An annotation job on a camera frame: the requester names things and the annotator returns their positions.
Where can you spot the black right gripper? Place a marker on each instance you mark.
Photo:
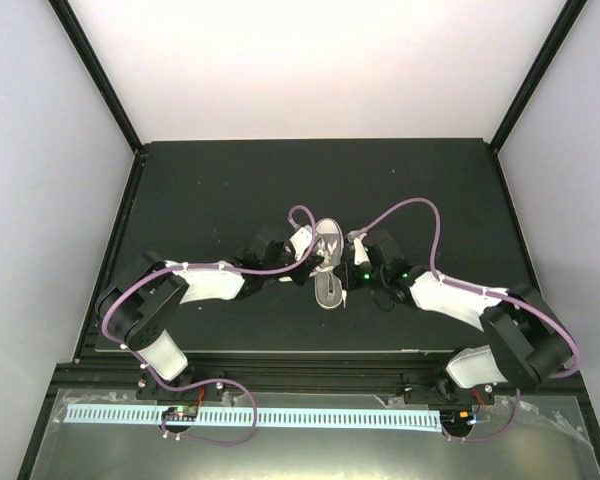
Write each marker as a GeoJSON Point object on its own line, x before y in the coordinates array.
{"type": "Point", "coordinates": [348, 279]}

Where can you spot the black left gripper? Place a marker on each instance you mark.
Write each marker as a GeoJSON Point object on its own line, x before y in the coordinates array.
{"type": "Point", "coordinates": [310, 261]}

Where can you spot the grey canvas sneaker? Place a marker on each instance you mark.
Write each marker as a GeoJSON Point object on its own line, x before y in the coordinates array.
{"type": "Point", "coordinates": [328, 227]}

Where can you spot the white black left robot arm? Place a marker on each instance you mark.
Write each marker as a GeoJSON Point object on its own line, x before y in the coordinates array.
{"type": "Point", "coordinates": [136, 308]}

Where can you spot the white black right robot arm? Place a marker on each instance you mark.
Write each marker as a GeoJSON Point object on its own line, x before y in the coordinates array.
{"type": "Point", "coordinates": [525, 342]}

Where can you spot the right controller circuit board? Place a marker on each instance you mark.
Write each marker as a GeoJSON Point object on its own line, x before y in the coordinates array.
{"type": "Point", "coordinates": [468, 418]}

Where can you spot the controller circuit board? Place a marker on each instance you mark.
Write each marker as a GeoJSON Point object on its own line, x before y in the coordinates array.
{"type": "Point", "coordinates": [180, 413]}
{"type": "Point", "coordinates": [468, 418]}

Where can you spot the left controller circuit board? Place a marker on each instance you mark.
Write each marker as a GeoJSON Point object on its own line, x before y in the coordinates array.
{"type": "Point", "coordinates": [180, 413]}

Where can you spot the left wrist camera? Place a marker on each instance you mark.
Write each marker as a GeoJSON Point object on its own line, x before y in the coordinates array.
{"type": "Point", "coordinates": [301, 241]}

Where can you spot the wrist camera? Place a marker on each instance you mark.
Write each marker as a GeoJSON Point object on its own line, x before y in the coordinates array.
{"type": "Point", "coordinates": [360, 251]}
{"type": "Point", "coordinates": [301, 241]}

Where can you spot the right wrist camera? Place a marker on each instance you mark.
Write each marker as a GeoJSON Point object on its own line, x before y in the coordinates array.
{"type": "Point", "coordinates": [360, 251]}

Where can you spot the light blue slotted cable duct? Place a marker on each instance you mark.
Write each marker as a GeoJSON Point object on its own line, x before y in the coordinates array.
{"type": "Point", "coordinates": [262, 417]}

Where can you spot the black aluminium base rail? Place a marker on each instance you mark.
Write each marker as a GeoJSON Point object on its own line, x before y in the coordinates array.
{"type": "Point", "coordinates": [404, 374]}

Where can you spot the black right frame post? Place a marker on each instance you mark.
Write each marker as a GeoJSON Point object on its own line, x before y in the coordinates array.
{"type": "Point", "coordinates": [560, 30]}

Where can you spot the black frame post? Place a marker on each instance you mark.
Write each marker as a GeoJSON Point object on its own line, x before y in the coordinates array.
{"type": "Point", "coordinates": [560, 30]}
{"type": "Point", "coordinates": [79, 39]}

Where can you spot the black left frame post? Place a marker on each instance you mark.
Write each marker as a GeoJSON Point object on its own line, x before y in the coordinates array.
{"type": "Point", "coordinates": [79, 39]}

